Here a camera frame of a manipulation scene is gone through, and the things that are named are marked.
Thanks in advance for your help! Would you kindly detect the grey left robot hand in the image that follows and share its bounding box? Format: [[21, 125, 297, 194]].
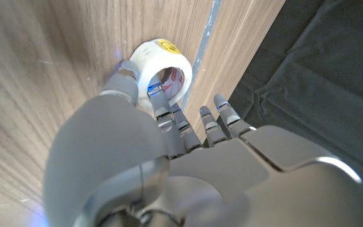
[[42, 59, 363, 227]]

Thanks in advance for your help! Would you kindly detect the white sticker roll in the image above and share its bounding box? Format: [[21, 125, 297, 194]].
[[128, 38, 193, 111]]

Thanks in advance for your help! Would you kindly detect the black backdrop curtain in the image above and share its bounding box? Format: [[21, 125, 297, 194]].
[[200, 0, 363, 206]]

